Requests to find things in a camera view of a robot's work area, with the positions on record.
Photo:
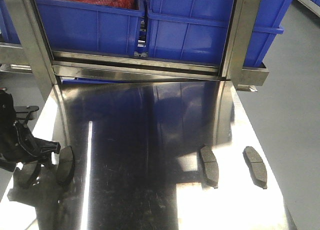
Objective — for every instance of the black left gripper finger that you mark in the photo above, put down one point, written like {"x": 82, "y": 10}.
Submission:
{"x": 44, "y": 149}
{"x": 26, "y": 113}

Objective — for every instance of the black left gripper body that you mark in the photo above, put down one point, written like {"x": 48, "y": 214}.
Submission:
{"x": 11, "y": 152}

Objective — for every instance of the grey brake pad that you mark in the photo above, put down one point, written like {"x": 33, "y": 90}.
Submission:
{"x": 210, "y": 166}
{"x": 24, "y": 177}
{"x": 66, "y": 166}
{"x": 256, "y": 166}

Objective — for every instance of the far left blue bin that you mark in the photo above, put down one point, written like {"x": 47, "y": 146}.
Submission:
{"x": 7, "y": 27}

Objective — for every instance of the left blue plastic bin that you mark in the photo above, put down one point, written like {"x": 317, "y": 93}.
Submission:
{"x": 89, "y": 27}

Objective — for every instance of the blue plastic bin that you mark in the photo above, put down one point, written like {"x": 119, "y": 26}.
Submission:
{"x": 196, "y": 30}
{"x": 89, "y": 27}

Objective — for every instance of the right blue plastic bin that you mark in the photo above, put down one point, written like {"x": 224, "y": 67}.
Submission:
{"x": 196, "y": 30}

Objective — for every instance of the stainless steel rack frame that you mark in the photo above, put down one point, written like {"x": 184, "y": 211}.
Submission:
{"x": 48, "y": 66}

